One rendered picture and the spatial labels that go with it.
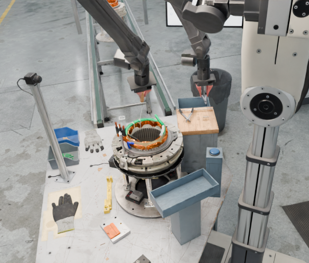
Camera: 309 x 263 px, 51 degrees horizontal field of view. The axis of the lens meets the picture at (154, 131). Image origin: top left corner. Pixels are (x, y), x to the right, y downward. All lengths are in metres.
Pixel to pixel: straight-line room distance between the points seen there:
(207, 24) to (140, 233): 1.00
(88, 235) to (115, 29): 0.93
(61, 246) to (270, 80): 1.09
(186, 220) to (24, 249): 1.57
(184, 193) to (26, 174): 2.16
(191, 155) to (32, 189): 1.77
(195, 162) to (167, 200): 0.44
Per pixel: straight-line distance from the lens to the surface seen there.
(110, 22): 0.99
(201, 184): 1.33
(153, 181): 1.69
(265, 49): 0.92
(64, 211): 1.64
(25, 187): 3.10
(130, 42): 1.05
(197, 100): 1.80
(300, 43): 0.91
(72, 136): 2.12
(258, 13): 0.73
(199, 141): 1.58
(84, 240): 1.53
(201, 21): 0.78
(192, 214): 1.33
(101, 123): 2.24
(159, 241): 1.47
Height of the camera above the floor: 1.98
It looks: 36 degrees down
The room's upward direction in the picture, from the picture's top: 6 degrees counter-clockwise
